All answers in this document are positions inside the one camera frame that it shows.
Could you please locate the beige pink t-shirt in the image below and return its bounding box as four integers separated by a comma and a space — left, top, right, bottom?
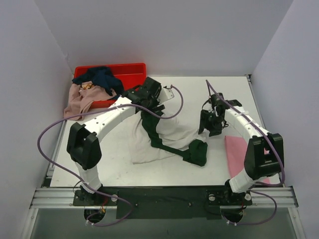
63, 81, 117, 120

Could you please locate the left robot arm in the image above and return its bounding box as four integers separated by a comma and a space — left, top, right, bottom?
67, 77, 162, 205

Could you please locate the aluminium frame rail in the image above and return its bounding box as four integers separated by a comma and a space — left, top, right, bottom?
30, 187, 299, 209

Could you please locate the folded pink t-shirt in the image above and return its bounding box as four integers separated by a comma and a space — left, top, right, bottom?
224, 135, 271, 185

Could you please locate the white and green t-shirt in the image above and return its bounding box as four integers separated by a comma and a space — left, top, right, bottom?
129, 111, 208, 167

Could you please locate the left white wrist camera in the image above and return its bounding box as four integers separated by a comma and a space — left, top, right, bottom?
158, 87, 174, 104

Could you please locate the red plastic bin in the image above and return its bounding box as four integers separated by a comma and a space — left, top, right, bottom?
74, 63, 147, 109

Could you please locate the navy blue t-shirt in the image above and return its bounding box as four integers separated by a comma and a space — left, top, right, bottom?
72, 66, 124, 96

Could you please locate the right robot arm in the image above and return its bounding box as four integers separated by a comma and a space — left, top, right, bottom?
198, 93, 284, 204

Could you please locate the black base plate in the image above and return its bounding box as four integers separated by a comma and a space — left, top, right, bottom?
73, 186, 252, 222

